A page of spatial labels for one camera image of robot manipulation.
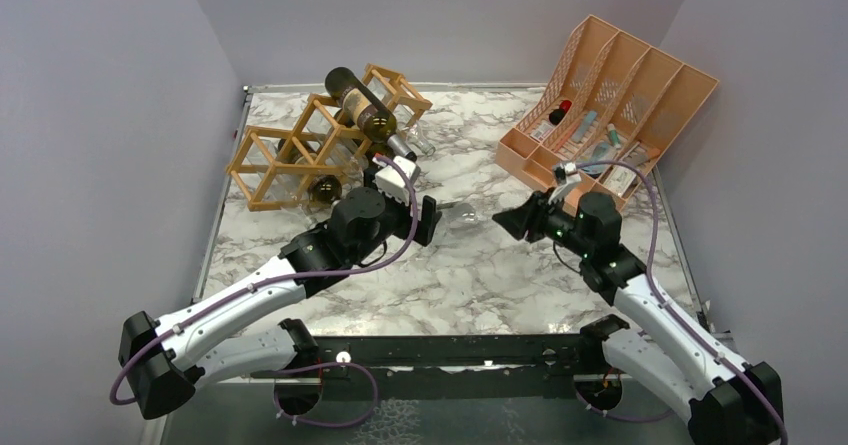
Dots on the green wine bottle silver neck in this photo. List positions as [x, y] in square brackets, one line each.
[321, 191]

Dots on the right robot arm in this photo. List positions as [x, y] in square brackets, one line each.
[720, 396]

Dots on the wooden wine rack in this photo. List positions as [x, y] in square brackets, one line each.
[310, 163]

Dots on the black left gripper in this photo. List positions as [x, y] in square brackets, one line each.
[429, 218]

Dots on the clear bottle silver cap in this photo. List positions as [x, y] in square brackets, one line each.
[458, 213]

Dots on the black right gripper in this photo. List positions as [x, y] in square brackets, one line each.
[527, 217]

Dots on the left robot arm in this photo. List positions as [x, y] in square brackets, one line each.
[165, 360]

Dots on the small clear glass jar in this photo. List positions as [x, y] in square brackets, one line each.
[339, 155]

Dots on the blue tape dispenser pack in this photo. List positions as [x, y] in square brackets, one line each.
[601, 151]

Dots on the white card package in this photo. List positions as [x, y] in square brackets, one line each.
[622, 181]

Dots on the red black small bottle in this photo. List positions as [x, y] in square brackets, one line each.
[557, 115]

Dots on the clear tall glass bottle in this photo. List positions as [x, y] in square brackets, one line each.
[408, 107]

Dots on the light blue pen case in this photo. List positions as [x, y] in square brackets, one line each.
[586, 122]

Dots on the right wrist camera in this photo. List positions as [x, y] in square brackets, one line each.
[567, 177]

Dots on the clear square glass bottle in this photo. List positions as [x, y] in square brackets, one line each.
[294, 191]

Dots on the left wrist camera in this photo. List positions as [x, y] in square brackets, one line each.
[390, 182]

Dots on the green white glue tube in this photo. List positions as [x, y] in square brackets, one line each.
[613, 136]

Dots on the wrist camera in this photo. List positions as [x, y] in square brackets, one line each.
[390, 182]
[567, 177]

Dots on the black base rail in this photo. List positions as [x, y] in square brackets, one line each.
[550, 366]

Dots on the dark green wine bottle labelled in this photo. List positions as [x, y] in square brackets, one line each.
[374, 147]

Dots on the red white small box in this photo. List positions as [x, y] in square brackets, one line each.
[542, 130]

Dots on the peach plastic file organizer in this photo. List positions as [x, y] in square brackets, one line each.
[649, 95]

